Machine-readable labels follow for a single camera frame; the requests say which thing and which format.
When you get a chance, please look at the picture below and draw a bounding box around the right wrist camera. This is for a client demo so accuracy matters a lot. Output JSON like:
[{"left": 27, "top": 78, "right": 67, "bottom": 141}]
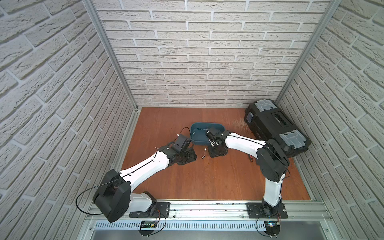
[{"left": 206, "top": 127, "right": 223, "bottom": 146}]

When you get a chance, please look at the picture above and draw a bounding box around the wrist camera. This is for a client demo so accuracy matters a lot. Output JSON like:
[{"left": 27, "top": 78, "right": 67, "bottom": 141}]
[
  {"left": 172, "top": 135, "right": 191, "bottom": 153},
  {"left": 206, "top": 127, "right": 223, "bottom": 146}
]

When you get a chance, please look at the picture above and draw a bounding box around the green circuit board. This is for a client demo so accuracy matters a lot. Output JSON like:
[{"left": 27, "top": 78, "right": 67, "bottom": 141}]
[
  {"left": 264, "top": 222, "right": 281, "bottom": 238},
  {"left": 139, "top": 221, "right": 159, "bottom": 237}
]

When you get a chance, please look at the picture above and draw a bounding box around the aluminium front rail frame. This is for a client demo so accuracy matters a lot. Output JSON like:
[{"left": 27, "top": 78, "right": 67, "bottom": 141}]
[{"left": 77, "top": 200, "right": 342, "bottom": 240}]

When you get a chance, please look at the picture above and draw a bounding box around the right green circuit board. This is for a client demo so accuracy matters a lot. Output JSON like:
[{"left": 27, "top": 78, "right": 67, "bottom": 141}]
[{"left": 264, "top": 222, "right": 281, "bottom": 238}]

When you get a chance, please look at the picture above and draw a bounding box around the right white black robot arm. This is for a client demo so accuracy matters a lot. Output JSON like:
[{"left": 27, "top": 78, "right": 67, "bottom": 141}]
[{"left": 206, "top": 128, "right": 290, "bottom": 218}]

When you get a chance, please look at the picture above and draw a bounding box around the teal plastic storage box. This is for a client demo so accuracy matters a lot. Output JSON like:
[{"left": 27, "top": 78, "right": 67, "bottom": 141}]
[{"left": 190, "top": 122, "right": 226, "bottom": 146}]

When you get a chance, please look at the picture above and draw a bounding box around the left green circuit board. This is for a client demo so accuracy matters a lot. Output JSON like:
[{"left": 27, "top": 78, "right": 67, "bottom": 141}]
[{"left": 139, "top": 221, "right": 159, "bottom": 237}]

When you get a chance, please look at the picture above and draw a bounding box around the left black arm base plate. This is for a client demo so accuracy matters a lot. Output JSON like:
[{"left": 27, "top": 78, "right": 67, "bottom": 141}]
[{"left": 129, "top": 202, "right": 171, "bottom": 218}]

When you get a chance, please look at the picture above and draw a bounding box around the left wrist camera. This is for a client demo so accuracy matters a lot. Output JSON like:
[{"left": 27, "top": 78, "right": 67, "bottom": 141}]
[{"left": 172, "top": 135, "right": 191, "bottom": 153}]

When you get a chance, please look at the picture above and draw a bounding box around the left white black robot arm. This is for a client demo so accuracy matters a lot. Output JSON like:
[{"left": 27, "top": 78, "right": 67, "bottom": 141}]
[{"left": 75, "top": 134, "right": 197, "bottom": 223}]

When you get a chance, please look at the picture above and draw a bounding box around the black grey toolbox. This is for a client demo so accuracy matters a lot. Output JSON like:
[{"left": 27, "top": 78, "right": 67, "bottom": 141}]
[{"left": 244, "top": 99, "right": 312, "bottom": 158}]

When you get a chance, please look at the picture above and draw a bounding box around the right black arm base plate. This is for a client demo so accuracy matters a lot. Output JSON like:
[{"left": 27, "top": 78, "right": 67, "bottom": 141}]
[{"left": 246, "top": 202, "right": 288, "bottom": 220}]

